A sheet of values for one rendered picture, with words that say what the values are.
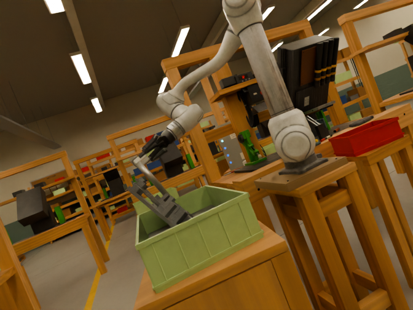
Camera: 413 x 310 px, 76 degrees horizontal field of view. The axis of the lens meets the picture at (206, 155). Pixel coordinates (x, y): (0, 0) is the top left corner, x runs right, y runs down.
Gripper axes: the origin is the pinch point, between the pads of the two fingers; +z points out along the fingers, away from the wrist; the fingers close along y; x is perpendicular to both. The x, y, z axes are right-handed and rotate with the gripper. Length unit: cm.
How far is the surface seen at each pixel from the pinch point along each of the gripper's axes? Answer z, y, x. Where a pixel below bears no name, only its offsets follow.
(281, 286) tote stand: -3, -3, 84
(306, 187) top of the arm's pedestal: -42, -13, 66
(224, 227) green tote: -3, 9, 61
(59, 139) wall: 132, -513, -941
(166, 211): 7.5, 12.4, 41.8
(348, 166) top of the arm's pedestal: -63, -19, 72
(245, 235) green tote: -6, 3, 66
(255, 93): -108, -57, -30
